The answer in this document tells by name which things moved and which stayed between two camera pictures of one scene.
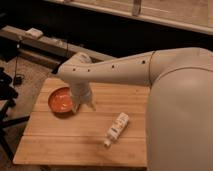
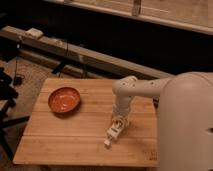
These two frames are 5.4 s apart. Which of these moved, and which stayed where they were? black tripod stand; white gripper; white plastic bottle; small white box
Moved: white gripper
Stayed: white plastic bottle; small white box; black tripod stand
